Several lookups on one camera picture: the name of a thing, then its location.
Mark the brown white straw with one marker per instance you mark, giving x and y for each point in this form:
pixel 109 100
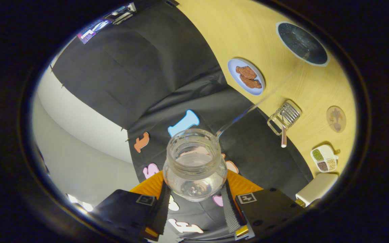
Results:
pixel 284 138

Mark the wooden table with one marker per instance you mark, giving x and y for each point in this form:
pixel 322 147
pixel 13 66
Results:
pixel 248 27

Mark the round brown coaster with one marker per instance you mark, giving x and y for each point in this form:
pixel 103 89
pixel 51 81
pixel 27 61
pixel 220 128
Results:
pixel 336 118

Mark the black backdrop cloth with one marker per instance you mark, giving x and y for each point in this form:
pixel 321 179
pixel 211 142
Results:
pixel 130 67

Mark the clear ribbed glass cup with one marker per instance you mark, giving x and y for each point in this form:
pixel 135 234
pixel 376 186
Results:
pixel 290 113

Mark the white divided grain dish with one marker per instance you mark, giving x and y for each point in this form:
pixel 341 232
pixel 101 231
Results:
pixel 326 150

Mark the light blue plate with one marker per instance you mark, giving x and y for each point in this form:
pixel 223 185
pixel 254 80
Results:
pixel 233 72

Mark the clear glass bottle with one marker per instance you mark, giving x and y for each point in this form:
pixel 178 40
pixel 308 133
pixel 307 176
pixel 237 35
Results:
pixel 214 175

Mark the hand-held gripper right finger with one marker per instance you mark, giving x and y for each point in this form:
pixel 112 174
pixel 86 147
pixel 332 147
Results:
pixel 230 212

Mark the brown meat piece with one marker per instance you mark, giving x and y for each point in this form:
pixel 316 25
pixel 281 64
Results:
pixel 251 82
pixel 246 72

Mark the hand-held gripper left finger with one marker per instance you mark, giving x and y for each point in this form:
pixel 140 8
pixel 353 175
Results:
pixel 160 216

